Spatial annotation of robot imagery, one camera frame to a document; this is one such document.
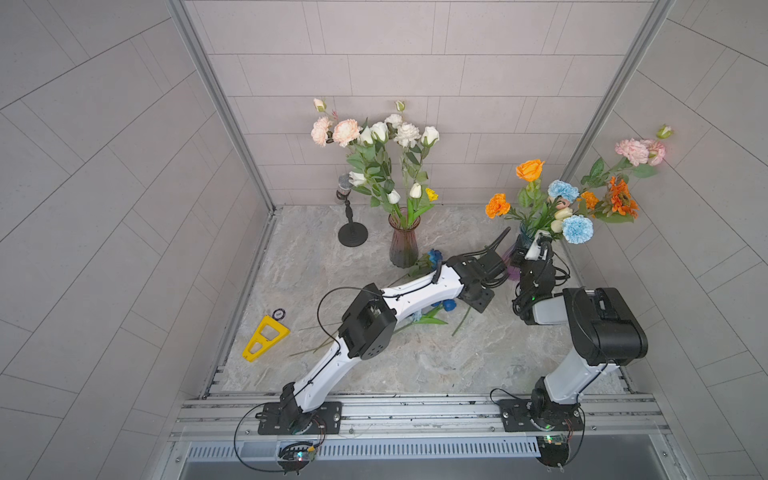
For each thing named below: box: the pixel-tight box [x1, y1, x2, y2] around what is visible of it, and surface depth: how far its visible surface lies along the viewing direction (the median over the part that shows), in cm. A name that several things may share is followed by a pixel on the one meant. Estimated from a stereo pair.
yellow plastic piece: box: [242, 315, 291, 363], surface depth 84 cm
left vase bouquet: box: [310, 98, 440, 230], surface depth 84 cm
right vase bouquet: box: [486, 125, 673, 244], surface depth 75 cm
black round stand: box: [336, 173, 368, 247], surface depth 107 cm
